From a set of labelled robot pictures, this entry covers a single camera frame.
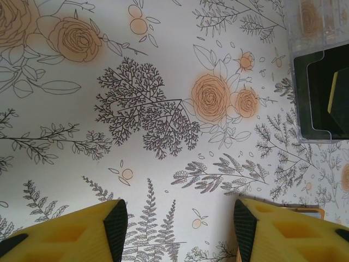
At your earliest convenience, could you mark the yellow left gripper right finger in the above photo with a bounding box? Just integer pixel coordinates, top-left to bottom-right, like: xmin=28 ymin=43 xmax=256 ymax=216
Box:
xmin=234 ymin=198 xmax=349 ymax=262

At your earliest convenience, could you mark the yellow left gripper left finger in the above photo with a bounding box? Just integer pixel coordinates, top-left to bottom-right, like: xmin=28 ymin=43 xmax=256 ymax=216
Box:
xmin=0 ymin=199 xmax=128 ymax=262

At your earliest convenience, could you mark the black card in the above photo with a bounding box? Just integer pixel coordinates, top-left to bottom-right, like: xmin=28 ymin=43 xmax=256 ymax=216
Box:
xmin=292 ymin=40 xmax=349 ymax=140

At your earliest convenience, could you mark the floral patterned tablecloth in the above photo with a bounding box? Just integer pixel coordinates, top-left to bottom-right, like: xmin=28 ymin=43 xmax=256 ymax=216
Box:
xmin=0 ymin=0 xmax=349 ymax=262

